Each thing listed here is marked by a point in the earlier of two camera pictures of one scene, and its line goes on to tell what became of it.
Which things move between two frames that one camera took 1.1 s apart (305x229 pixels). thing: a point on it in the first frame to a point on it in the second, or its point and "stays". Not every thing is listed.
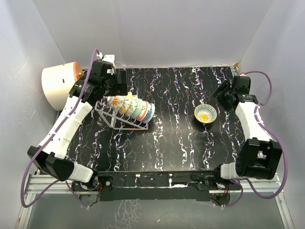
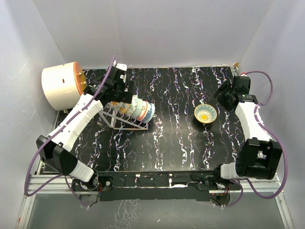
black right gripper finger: x=225 y=100 stays
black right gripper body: x=230 y=92 stays
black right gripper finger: x=221 y=88 stays
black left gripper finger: x=122 y=89 to x=131 y=86
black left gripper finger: x=111 y=86 to x=123 y=97
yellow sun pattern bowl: x=205 y=113 stays
